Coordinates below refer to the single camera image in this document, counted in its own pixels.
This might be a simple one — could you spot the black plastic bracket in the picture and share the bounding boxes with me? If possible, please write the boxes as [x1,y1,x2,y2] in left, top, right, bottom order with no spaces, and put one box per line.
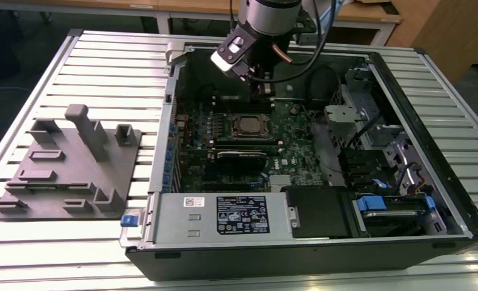
[338,149,394,188]

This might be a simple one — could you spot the silver metal bracket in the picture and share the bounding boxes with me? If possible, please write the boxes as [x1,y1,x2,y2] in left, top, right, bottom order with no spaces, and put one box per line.
[324,104,366,125]

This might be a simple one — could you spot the wooden cabinet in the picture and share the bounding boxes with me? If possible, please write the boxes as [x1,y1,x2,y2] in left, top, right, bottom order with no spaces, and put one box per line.
[386,0,478,84]

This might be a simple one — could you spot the CPU socket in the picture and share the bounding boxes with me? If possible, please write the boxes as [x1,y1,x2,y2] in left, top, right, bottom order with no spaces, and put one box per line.
[228,113,273,141]

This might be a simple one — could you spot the silver power supply unit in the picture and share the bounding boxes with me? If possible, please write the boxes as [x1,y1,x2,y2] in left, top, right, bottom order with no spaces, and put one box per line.
[151,192,295,245]

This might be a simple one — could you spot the black PC case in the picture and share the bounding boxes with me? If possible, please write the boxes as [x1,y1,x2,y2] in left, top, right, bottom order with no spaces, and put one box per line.
[119,42,478,283]

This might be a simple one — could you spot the black looped cable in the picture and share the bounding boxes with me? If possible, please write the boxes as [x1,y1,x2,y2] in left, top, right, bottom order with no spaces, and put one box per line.
[304,65,342,102]

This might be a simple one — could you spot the wooden top desk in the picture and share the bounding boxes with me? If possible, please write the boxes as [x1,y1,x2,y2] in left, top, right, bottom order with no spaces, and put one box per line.
[0,0,161,31]
[157,0,403,46]

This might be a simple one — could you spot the blue disk carrier handle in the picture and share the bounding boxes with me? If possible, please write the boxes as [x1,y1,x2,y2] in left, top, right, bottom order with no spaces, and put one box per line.
[354,195,387,212]

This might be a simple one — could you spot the grey case latch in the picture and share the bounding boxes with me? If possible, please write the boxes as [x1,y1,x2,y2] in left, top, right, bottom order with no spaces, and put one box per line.
[164,41,188,66]

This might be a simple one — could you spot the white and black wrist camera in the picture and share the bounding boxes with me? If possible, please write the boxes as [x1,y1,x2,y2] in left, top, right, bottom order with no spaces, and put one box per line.
[209,32,255,72]

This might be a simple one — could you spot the silver disk bay cage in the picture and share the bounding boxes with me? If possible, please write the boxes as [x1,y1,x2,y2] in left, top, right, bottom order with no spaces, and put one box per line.
[326,67,446,196]

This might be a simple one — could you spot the grey parts rack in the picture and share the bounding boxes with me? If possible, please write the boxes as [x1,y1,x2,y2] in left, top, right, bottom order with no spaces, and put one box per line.
[0,104,143,219]

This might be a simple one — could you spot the black expansion slot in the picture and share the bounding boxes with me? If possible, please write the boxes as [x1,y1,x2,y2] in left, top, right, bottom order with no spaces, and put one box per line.
[201,181,261,192]

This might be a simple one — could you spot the black plastic shroud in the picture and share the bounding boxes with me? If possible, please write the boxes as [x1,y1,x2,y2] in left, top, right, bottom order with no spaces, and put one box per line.
[280,185,372,241]

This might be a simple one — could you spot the silver CPU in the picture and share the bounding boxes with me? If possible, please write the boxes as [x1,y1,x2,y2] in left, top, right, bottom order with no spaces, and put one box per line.
[237,117,263,133]

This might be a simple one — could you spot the coloured power wires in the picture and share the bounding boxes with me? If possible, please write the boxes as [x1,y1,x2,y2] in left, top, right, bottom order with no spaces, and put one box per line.
[407,177,430,196]

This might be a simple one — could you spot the black disk drive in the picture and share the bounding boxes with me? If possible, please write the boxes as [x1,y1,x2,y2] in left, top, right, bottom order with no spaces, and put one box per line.
[359,209,427,238]

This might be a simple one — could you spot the black graphics card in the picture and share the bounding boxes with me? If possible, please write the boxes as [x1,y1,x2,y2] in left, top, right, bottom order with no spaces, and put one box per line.
[216,150,268,180]

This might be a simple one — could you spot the green motherboard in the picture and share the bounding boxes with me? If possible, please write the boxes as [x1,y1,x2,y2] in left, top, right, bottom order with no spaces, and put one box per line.
[172,95,334,194]

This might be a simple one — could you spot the silver finned heatsink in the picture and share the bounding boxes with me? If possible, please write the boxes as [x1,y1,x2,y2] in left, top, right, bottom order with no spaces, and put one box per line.
[268,174,295,186]

